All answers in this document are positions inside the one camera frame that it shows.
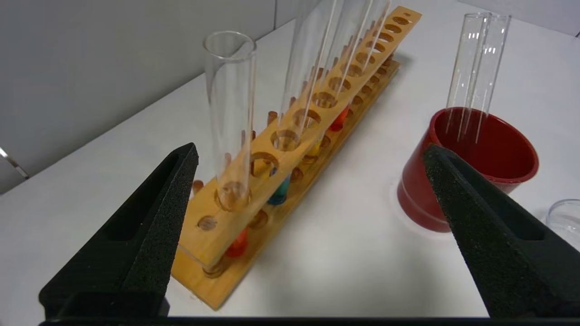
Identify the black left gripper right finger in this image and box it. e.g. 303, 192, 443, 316
424, 144, 580, 318

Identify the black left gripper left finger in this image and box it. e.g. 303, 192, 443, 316
39, 143, 199, 320

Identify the test tube with orange-red pigment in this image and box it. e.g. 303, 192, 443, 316
203, 31, 257, 258

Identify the wooden test tube rack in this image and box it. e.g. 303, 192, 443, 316
171, 5, 422, 311

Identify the test tube with blue pigment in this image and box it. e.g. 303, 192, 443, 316
267, 0, 339, 205

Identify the empty glass test tube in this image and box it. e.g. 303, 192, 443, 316
446, 13, 492, 141
471, 14, 512, 143

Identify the test tube with red pigment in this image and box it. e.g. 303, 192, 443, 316
329, 0, 392, 132

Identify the clear glass beaker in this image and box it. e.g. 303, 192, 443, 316
546, 199, 580, 252

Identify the red plastic cup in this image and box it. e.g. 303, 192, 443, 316
397, 107, 540, 233

